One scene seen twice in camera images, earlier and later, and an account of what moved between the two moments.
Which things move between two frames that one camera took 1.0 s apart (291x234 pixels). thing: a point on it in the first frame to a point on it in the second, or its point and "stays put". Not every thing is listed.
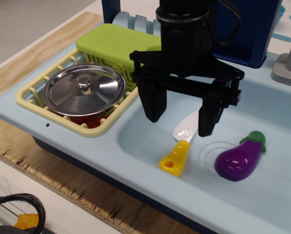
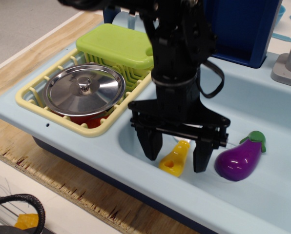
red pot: x=90 y=120 stays put
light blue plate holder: x=138 y=23 stays put
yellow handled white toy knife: x=171 y=164 stays put
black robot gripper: x=186 y=60 to x=178 y=111
